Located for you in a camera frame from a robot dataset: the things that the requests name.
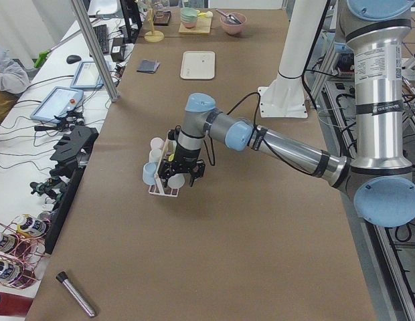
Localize seated person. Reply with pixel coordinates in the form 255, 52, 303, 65
0, 46, 29, 123

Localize cream rabbit tray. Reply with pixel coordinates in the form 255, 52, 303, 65
180, 51, 216, 80

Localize black keyboard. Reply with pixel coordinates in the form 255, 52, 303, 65
93, 24, 109, 55

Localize black tool stand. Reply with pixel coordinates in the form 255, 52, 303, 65
45, 126, 99, 254

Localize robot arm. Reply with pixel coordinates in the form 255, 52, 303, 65
157, 1, 415, 227

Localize metal scoop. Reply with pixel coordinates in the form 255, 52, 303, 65
216, 9, 242, 25

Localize grey folded cloth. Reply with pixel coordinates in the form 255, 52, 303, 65
137, 60, 160, 74

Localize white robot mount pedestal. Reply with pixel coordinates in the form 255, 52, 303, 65
258, 0, 329, 118

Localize green stacked bowls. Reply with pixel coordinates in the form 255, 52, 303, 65
180, 7, 198, 29

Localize blue teach pendant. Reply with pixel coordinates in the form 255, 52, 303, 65
30, 86, 84, 123
70, 61, 103, 90

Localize pink cup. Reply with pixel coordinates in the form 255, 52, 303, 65
150, 137, 165, 150

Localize white wire cup rack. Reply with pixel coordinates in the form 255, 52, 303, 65
148, 137, 185, 198

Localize metal cylinder black cap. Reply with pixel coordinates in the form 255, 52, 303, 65
56, 272, 97, 318

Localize cream white cup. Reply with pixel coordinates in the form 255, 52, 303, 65
149, 148, 163, 163

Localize blue cup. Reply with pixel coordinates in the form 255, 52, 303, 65
142, 162, 157, 186

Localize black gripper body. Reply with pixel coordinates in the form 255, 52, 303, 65
162, 159, 205, 176

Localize wooden mug tree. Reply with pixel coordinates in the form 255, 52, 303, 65
136, 1, 164, 43

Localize green cup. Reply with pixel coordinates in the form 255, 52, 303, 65
167, 173, 185, 189

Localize black computer mouse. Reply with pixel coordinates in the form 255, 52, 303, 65
66, 55, 82, 64

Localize blue teach pendant far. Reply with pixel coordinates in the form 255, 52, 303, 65
70, 61, 103, 90

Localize pink bowl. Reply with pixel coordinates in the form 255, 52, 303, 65
220, 12, 247, 35

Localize wooden cutting board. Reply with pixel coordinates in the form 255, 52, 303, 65
179, 16, 212, 35

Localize aluminium frame post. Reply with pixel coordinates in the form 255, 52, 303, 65
70, 0, 119, 102

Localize blue teach pendant near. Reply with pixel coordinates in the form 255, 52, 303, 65
30, 86, 84, 123

